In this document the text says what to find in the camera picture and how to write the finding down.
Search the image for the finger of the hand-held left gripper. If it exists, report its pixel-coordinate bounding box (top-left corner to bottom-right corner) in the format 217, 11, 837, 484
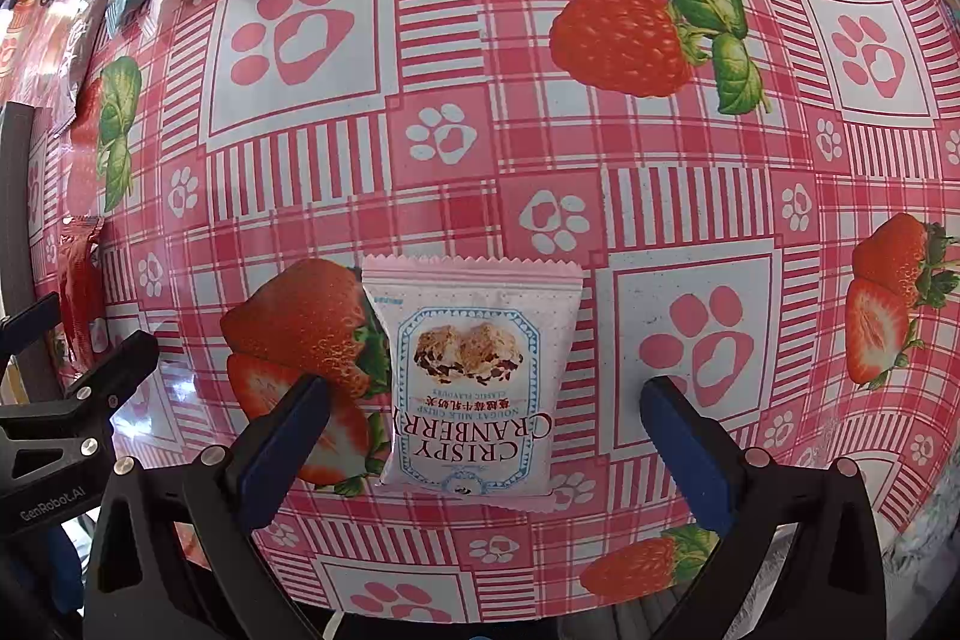
0, 293, 62, 357
0, 331, 161, 462

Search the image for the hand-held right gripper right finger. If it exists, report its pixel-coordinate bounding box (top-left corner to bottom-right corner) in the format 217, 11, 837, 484
639, 376, 890, 640

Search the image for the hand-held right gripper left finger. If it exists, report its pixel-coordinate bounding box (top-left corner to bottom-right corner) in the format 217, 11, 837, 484
82, 374, 338, 640

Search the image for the small red snack packet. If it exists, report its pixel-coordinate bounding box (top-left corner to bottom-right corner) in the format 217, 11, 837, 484
56, 216, 106, 375

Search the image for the white pink-edged snack packet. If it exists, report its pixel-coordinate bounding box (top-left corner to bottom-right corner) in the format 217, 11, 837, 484
361, 254, 584, 512

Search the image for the mauve snack packet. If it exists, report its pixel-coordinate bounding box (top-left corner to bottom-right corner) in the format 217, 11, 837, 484
60, 0, 110, 131

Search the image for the strawberry printed tablecloth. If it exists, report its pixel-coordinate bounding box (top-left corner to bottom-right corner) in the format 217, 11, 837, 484
0, 0, 960, 620

